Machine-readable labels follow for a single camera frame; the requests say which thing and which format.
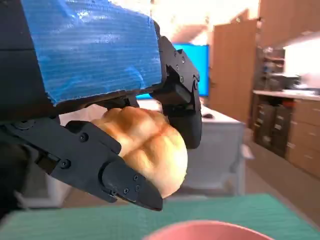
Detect wooden wall cabinets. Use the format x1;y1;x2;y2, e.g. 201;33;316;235
257;0;320;48

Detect green cutting mat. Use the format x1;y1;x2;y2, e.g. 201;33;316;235
0;192;320;240

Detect round toy bread bun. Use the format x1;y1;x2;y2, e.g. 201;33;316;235
89;106;189;200

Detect tall wooden cabinet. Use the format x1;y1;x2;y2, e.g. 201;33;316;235
211;18;260;126

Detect wooden drawer counter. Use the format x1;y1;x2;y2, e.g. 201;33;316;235
251;89;320;180

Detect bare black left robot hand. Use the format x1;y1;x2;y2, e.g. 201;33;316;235
0;0;203;212

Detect blue-screen monitor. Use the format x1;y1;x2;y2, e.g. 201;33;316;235
136;43;210;100

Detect pink bowl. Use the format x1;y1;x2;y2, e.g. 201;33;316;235
142;219;276;240

